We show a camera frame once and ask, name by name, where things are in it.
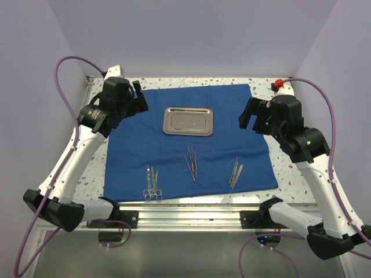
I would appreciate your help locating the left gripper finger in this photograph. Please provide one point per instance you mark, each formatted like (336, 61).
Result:
(139, 104)
(138, 89)

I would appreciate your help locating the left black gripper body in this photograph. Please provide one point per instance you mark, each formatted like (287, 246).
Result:
(127, 108)

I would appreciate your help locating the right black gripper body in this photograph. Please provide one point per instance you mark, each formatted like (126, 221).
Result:
(265, 124)

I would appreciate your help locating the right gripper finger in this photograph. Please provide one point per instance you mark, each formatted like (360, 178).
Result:
(254, 107)
(244, 119)

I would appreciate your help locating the steel forceps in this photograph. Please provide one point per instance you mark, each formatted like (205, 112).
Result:
(234, 171)

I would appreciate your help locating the blue surgical cloth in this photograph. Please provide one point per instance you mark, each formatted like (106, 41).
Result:
(139, 141)

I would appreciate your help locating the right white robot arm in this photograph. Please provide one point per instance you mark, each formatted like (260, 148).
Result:
(338, 229)

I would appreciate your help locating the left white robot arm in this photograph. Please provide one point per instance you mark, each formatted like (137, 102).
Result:
(54, 200)

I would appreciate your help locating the stainless steel tray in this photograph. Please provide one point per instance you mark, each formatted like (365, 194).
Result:
(188, 121)

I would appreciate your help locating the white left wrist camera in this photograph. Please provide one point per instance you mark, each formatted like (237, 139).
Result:
(114, 71)

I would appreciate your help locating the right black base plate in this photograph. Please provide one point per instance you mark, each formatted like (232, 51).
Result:
(256, 219)

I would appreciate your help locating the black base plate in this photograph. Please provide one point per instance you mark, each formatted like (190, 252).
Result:
(256, 219)
(130, 217)

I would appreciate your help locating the aluminium mounting rail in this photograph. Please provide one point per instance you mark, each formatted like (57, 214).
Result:
(156, 217)

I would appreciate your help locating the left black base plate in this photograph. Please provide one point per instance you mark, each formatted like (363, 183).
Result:
(130, 217)

